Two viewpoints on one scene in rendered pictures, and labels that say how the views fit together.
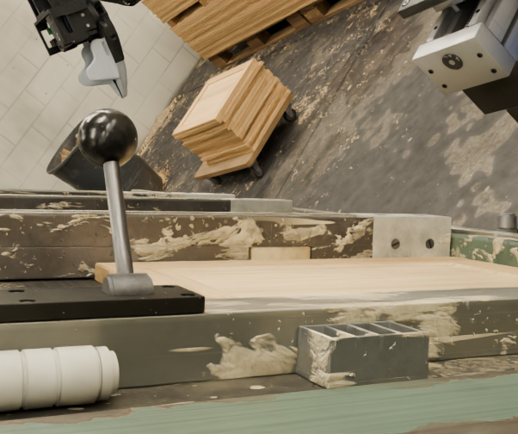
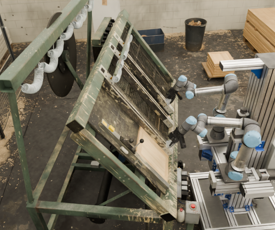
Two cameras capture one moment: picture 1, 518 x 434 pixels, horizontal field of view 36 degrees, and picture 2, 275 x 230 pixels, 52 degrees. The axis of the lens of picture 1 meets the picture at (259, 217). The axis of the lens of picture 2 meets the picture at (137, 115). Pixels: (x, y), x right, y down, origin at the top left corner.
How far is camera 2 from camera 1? 2.01 m
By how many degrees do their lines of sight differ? 24
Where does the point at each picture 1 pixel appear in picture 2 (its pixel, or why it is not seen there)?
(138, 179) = (196, 44)
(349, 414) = (128, 171)
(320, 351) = (136, 162)
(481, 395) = (132, 175)
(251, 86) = not seen: hidden behind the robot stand
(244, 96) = not seen: hidden behind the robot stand
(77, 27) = (170, 97)
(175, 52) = (243, 21)
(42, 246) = (138, 121)
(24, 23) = not seen: outside the picture
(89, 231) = (143, 124)
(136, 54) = (235, 12)
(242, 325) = (135, 156)
